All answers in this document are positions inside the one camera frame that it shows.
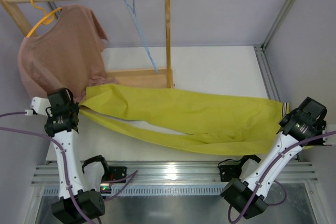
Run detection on yellow-green trousers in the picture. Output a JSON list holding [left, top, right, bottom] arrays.
[[78, 83, 313, 156]]

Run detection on light blue wire hanger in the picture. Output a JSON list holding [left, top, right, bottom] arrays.
[[124, 0, 159, 73]]

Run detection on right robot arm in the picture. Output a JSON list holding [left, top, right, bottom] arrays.
[[220, 97, 327, 223]]

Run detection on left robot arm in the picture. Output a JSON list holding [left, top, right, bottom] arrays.
[[44, 88, 105, 223]]

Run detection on yellow plastic hanger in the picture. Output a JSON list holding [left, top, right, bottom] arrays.
[[26, 0, 62, 38]]

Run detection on pink t-shirt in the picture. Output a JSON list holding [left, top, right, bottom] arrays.
[[17, 4, 117, 102]]

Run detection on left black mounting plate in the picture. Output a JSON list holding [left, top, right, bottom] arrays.
[[103, 166, 127, 184]]

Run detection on black mounting plate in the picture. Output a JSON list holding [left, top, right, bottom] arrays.
[[217, 159, 246, 182], [103, 166, 127, 184]]

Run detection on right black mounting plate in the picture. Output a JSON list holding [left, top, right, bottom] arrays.
[[217, 159, 246, 182]]

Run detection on wooden clothes rack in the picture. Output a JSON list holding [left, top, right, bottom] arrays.
[[1, 0, 174, 88]]

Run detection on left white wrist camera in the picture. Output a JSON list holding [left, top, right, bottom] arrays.
[[25, 97, 50, 116]]

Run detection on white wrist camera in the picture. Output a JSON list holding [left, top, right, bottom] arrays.
[[323, 124, 336, 146], [25, 97, 50, 116]]

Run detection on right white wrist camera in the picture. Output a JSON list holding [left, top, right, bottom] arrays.
[[323, 124, 336, 146]]

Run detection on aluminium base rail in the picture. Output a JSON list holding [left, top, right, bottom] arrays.
[[31, 161, 318, 186]]

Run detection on aluminium frame profile right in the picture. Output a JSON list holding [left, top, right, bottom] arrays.
[[254, 0, 296, 101]]

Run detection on slotted cable duct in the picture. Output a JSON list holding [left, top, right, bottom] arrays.
[[40, 183, 226, 197]]

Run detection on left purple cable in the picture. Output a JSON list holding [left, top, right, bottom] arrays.
[[0, 111, 139, 224]]

